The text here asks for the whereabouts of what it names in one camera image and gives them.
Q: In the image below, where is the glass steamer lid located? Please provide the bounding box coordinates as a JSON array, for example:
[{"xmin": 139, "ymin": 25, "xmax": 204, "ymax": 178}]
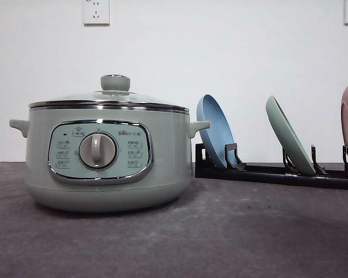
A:
[{"xmin": 28, "ymin": 74, "xmax": 189, "ymax": 114}]

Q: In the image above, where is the green electric steamer pot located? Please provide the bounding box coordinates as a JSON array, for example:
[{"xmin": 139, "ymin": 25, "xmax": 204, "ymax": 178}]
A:
[{"xmin": 9, "ymin": 107, "xmax": 210, "ymax": 212}]

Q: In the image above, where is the white wall socket left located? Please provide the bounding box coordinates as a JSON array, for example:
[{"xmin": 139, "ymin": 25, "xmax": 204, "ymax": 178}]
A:
[{"xmin": 81, "ymin": 0, "xmax": 110, "ymax": 27}]

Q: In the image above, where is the blue plate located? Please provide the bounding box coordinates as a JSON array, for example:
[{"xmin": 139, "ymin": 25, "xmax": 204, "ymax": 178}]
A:
[{"xmin": 196, "ymin": 94, "xmax": 235, "ymax": 168}]

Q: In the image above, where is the black dish rack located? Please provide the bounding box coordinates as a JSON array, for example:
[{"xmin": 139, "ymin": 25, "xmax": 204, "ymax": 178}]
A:
[{"xmin": 195, "ymin": 143, "xmax": 348, "ymax": 189}]

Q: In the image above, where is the green plate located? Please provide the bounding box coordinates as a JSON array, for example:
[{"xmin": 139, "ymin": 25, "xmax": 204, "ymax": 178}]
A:
[{"xmin": 266, "ymin": 96, "xmax": 315, "ymax": 176}]

